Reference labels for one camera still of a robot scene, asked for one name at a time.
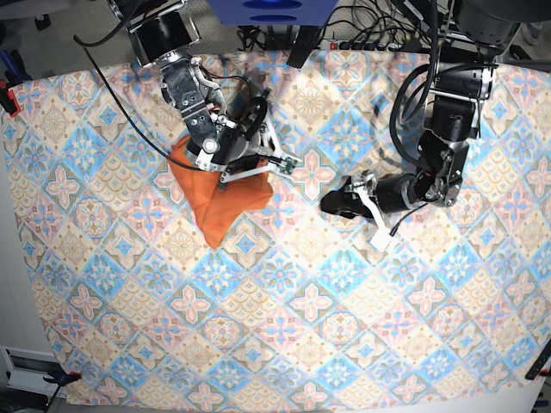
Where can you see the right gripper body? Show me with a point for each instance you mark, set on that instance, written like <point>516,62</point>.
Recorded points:
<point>221,141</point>

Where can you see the black clamp right edge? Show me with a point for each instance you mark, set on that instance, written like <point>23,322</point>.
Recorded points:
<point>536,369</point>

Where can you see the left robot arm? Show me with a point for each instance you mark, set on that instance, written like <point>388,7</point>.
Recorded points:
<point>435,113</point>

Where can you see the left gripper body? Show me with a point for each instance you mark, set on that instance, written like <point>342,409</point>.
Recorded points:
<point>396,194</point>

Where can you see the white power strip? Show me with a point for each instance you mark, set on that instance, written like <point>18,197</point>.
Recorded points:
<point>357,45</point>

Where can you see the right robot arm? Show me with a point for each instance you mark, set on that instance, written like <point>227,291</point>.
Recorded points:
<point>161,37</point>

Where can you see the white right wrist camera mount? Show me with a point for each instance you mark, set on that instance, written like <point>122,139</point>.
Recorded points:
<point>263,153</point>

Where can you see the red clamp left edge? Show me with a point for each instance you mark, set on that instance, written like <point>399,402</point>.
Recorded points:
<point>8,100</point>

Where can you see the orange T-shirt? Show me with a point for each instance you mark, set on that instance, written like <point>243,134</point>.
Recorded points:
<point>216,207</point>

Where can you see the patterned tile tablecloth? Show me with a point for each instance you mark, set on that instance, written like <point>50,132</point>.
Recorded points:
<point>295,310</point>

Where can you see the blue clamp bottom left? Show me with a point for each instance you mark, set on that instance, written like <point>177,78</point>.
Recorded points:
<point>61,379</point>

